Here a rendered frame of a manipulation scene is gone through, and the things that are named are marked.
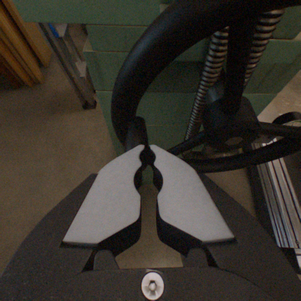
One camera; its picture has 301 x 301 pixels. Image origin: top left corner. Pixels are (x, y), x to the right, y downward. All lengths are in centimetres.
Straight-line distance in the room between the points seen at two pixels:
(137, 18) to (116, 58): 8
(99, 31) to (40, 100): 135
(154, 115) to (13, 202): 101
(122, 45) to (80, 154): 93
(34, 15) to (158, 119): 31
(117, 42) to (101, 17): 4
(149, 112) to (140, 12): 21
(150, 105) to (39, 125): 114
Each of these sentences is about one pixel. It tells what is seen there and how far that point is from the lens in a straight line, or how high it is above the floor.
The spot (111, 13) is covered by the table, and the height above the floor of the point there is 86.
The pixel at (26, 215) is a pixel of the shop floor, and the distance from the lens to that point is 117.
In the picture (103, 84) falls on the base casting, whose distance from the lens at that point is 39.
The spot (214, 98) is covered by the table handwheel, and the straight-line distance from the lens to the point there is 23.
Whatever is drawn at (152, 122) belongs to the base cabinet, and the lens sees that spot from 47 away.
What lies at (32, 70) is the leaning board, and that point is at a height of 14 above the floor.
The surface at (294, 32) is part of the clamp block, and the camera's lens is 28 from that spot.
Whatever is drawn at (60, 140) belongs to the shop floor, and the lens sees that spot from 129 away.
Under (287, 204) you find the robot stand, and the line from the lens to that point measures 100.
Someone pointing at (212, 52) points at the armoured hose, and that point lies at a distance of 23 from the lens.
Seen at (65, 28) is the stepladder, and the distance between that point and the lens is 124.
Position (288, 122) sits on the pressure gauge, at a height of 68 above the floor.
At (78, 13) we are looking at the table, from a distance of 33.
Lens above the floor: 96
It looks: 60 degrees down
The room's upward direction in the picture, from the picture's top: 4 degrees clockwise
